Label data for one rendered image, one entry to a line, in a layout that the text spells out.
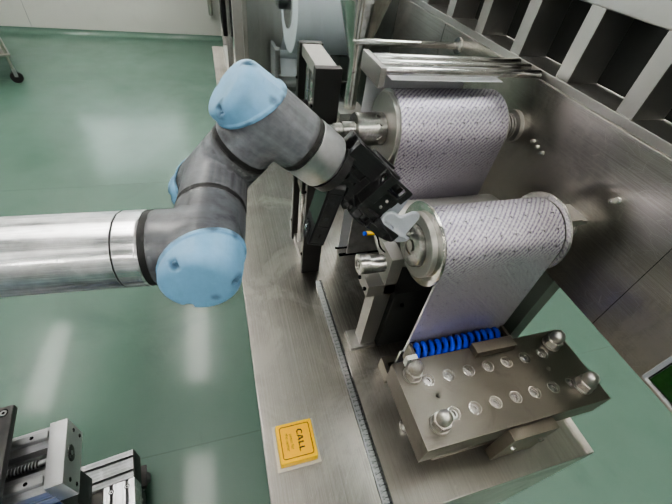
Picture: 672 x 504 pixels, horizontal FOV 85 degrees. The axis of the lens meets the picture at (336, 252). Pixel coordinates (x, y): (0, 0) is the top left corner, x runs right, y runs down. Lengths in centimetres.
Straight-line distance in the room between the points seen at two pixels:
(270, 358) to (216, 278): 55
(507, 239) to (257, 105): 45
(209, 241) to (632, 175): 66
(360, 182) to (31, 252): 36
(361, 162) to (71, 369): 182
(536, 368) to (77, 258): 79
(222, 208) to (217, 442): 147
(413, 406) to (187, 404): 129
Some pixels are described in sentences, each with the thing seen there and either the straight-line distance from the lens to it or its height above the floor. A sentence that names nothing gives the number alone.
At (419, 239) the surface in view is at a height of 128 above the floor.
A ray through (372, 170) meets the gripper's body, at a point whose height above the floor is 141.
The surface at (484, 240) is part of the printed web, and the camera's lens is 64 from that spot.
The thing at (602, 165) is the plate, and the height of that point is 138.
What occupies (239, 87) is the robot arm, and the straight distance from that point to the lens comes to 40.
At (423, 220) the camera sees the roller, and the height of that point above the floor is 130.
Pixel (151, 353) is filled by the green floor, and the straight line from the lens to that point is 202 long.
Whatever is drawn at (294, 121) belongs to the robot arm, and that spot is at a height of 148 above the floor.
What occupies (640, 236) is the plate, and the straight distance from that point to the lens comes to 77.
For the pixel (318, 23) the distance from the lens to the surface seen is 144.
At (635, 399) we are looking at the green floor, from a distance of 253.
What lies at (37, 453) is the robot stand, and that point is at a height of 75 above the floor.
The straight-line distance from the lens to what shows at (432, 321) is 74.
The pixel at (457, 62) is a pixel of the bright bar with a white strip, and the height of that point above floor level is 146.
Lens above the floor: 166
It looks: 44 degrees down
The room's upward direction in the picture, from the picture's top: 9 degrees clockwise
